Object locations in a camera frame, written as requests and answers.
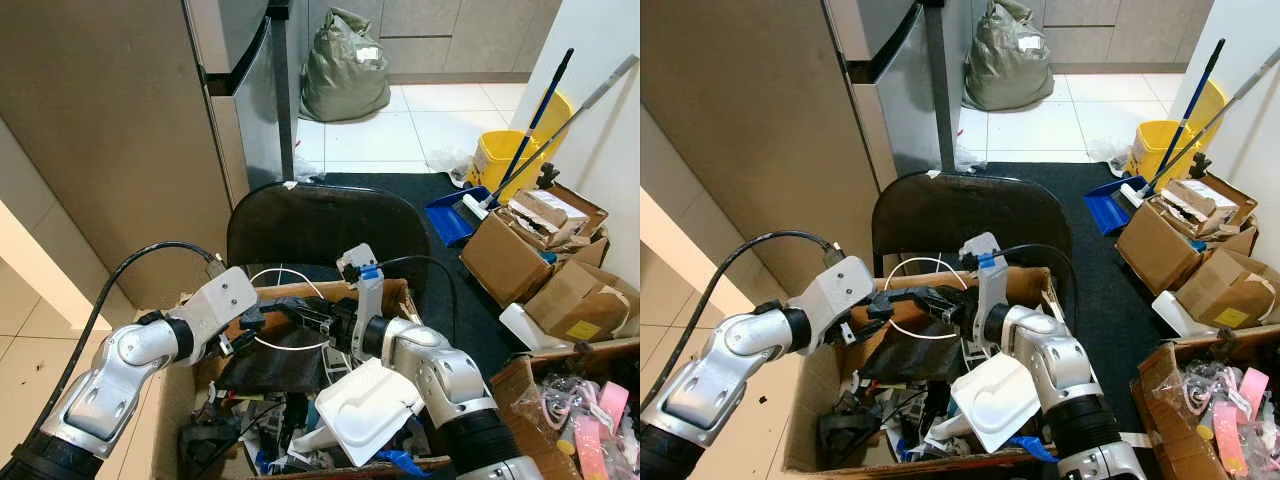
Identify white cable loop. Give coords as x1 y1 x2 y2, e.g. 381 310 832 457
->
888 257 976 341
248 267 346 351

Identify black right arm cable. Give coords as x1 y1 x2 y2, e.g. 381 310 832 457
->
1000 243 1081 331
375 255 461 346

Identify grey kitchen cabinets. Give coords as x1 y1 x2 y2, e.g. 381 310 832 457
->
975 0 1216 73
305 0 561 83

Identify cardboard box with pink items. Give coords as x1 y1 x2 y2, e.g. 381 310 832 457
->
488 340 641 480
1130 335 1280 480

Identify large cardboard rubbish box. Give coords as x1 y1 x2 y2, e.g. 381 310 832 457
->
785 268 1066 476
150 280 451 480

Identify blue plastic piece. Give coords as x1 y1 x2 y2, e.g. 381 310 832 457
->
375 450 431 476
1008 435 1059 463

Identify cardboard box yellow label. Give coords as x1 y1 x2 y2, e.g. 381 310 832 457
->
525 258 641 346
1175 248 1280 331

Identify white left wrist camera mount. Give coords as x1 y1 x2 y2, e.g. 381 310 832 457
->
792 256 874 331
178 266 259 343

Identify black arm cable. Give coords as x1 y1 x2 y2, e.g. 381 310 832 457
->
668 230 846 401
40 242 226 441
1000 243 1081 331
375 255 461 346

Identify black fan part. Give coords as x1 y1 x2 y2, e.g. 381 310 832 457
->
180 418 241 471
818 405 881 466

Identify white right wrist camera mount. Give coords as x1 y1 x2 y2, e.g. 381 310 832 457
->
338 243 386 331
958 232 1006 313

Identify yellow mop bucket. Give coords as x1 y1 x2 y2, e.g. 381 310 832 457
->
468 90 576 201
1125 80 1229 191

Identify black chair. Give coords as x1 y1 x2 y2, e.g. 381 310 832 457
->
227 180 433 301
872 172 1076 291

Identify blue broom handle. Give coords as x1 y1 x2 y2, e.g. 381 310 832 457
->
1150 38 1226 191
500 48 576 201

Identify stainless steel refrigerator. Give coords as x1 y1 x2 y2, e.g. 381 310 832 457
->
640 0 956 301
0 0 301 311

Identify blue dustpan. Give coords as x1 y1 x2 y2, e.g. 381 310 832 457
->
425 185 496 248
1083 175 1151 236

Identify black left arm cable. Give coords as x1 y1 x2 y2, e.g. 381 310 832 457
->
668 230 846 401
40 242 226 441

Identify grey mop handle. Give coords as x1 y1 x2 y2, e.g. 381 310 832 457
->
1140 45 1280 196
490 55 639 206

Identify white plastic panel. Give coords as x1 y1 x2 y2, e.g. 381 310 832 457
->
313 358 426 468
950 352 1046 453

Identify white plastic shell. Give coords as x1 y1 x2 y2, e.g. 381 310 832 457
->
1152 290 1216 339
498 303 576 356

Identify pink tag item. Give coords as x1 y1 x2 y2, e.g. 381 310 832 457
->
570 383 631 480
1210 368 1271 476

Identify green rubbish bag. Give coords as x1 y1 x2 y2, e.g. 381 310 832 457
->
300 8 393 123
963 0 1056 111

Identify cardboard box with papers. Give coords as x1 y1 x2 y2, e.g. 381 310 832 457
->
460 183 611 306
1115 172 1259 296

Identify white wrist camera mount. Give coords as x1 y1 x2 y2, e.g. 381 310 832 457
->
792 256 874 331
958 232 1006 313
178 266 259 343
338 243 386 331

